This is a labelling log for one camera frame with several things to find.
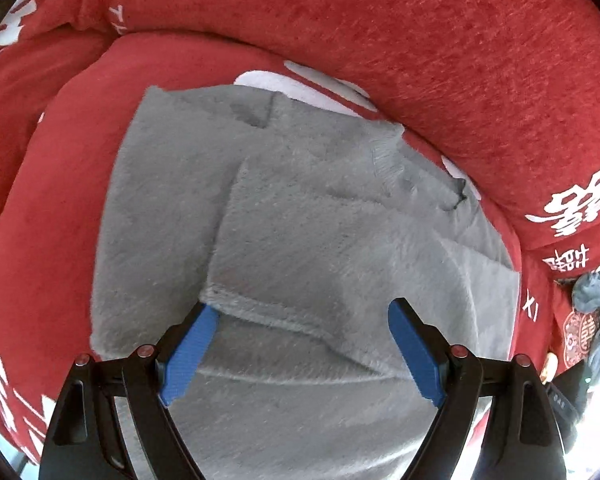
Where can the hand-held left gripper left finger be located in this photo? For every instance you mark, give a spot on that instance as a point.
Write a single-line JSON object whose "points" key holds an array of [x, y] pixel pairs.
{"points": [[190, 350]]}

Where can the grey fuzzy sweater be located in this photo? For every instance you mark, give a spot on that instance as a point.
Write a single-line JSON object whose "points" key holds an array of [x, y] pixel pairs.
{"points": [[300, 220]]}

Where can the red printed sofa backrest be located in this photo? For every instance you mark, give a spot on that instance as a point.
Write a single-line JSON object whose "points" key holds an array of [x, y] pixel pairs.
{"points": [[405, 45]]}

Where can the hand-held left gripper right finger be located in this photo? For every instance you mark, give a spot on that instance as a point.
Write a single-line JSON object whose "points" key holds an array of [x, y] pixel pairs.
{"points": [[417, 355]]}

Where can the red cushion with round emblem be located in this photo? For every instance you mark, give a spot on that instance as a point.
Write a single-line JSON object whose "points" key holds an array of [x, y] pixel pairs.
{"points": [[555, 320]]}

